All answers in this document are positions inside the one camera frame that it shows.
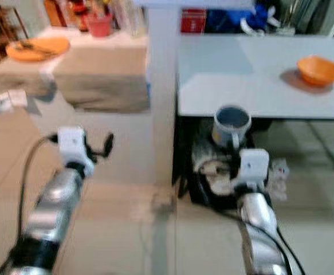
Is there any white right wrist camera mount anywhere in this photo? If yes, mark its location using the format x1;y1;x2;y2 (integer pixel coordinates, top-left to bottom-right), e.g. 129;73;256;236
238;148;270;187

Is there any grey mug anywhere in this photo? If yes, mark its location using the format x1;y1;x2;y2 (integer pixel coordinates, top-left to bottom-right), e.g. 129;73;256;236
211;105;252;151

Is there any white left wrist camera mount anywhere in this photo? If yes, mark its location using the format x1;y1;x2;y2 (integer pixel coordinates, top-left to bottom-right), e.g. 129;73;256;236
58;127;88;167

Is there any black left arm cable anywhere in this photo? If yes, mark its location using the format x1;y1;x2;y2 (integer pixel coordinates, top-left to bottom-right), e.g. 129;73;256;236
17;134;60;254

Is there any white crumpled cloth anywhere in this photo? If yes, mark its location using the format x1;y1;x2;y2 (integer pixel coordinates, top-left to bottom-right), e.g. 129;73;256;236
270;159;289;201

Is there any clear glass jar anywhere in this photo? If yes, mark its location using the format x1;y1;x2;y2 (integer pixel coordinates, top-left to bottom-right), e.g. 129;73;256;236
112;0;147;37

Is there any dark sauce bottle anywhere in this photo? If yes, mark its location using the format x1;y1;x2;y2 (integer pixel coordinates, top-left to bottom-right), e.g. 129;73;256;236
69;0;91;31

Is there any blue bag with white straps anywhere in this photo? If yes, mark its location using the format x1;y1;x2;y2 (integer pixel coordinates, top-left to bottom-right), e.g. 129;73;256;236
206;5;276;35

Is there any white cloth tag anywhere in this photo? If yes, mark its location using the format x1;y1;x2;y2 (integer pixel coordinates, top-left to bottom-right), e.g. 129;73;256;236
0;90;27;113

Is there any orange plastic bowl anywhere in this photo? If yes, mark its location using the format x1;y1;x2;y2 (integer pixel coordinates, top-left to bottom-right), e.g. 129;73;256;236
297;55;334;88

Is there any dark spoon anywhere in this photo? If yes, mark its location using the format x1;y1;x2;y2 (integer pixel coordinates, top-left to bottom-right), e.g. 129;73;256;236
18;40;54;56

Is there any beige crumpled garment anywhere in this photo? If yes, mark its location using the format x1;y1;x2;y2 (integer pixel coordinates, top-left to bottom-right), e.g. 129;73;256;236
192;140;239;193

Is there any black laundry basket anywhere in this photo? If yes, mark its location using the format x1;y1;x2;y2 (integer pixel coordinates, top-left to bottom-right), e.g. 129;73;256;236
181;120;243;207

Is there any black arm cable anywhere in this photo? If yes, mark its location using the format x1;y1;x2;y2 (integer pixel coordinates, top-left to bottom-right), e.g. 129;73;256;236
17;134;60;254
194;162;306;275

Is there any brown bottle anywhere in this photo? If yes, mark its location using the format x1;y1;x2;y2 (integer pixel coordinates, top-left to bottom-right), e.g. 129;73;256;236
44;0;65;28

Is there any orange plate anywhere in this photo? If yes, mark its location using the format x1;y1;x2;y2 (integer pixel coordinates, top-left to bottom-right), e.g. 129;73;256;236
5;37;70;62

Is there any white raised counter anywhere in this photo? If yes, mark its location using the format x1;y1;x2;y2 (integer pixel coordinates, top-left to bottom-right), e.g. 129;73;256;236
132;0;256;190

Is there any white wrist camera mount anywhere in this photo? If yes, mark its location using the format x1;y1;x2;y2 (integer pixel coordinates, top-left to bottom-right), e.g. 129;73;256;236
238;148;270;187
58;127;88;167

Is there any red cup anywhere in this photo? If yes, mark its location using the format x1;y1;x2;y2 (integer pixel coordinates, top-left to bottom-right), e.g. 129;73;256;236
87;14;113;38

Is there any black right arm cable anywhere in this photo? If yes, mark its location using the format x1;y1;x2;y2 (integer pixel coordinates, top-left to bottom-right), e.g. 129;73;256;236
194;162;306;275

